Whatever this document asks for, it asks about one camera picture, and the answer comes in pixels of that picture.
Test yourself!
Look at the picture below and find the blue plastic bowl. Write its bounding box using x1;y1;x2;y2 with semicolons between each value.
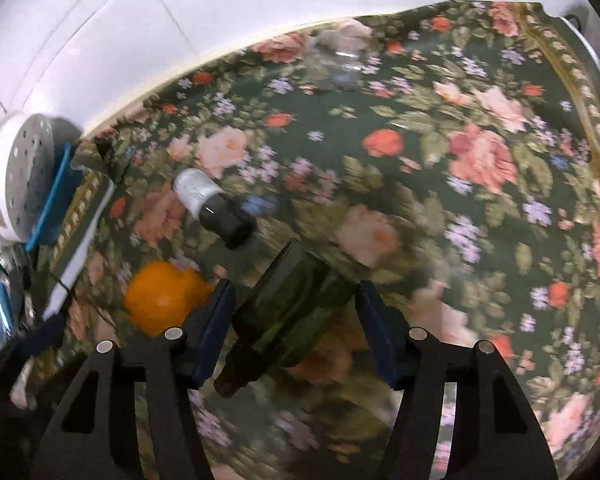
24;142;83;252

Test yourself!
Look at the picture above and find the white box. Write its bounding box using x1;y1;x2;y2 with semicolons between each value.
9;179;117;411

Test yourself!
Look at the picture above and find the orange fruit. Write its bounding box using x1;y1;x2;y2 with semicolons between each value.
123;261;211;337

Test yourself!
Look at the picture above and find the dark green glass bottle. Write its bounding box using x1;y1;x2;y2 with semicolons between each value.
214;240;355;398

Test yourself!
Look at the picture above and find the small brown medicine bottle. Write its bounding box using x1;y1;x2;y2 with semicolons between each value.
172;168;256;250

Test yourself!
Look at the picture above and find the clear plastic wrapper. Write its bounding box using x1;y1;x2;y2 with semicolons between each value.
303;28;370;91

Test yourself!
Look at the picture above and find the white perforated lid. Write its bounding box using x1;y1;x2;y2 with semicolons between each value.
0;112;82;252

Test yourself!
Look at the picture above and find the floral green table mat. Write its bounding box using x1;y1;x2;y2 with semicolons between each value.
9;0;600;480

